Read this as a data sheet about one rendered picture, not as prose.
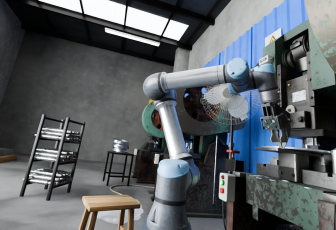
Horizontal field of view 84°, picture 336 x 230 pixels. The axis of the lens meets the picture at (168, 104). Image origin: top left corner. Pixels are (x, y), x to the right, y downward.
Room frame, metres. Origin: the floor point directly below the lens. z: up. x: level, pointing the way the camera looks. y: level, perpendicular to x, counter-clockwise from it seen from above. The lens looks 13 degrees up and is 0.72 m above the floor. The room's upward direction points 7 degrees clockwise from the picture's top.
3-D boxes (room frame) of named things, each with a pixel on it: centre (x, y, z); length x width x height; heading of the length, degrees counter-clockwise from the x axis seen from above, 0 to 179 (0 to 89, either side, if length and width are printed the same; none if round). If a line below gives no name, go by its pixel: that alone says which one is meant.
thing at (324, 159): (0.93, -0.75, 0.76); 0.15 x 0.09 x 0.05; 15
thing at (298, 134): (0.93, -0.75, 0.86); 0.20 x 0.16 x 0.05; 15
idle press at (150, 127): (4.38, -0.11, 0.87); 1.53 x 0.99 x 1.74; 108
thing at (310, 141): (0.93, -0.74, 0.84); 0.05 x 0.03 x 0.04; 15
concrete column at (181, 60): (6.15, -0.29, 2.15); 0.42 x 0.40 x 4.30; 105
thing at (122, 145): (3.65, 0.78, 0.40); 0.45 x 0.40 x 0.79; 27
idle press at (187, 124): (2.69, -0.64, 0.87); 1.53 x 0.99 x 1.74; 103
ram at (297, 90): (0.92, -0.71, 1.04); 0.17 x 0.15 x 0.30; 105
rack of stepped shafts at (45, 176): (2.53, 1.36, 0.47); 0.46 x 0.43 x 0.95; 85
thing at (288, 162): (0.88, -0.58, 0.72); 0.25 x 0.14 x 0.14; 105
